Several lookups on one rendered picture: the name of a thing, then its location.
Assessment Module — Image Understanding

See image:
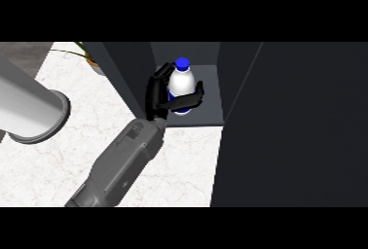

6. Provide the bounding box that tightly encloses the green potted plant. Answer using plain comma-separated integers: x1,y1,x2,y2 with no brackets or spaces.
49,42,109,77

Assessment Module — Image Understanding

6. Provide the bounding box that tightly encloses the dark grey cabinet door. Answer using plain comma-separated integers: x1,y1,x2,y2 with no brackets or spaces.
211,42,368,208

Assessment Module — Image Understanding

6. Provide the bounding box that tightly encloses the dark grey cabinet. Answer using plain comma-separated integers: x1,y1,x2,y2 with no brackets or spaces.
83,42,265,127

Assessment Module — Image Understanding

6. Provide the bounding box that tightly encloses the pale grey cylinder appliance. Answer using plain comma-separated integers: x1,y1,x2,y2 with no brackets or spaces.
0,54,75,145

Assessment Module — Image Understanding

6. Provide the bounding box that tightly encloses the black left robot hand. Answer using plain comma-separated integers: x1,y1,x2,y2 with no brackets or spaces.
146,61,208,122

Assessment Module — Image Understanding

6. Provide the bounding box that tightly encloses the white bottle with blue cap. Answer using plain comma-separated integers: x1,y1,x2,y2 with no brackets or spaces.
168,56,199,116

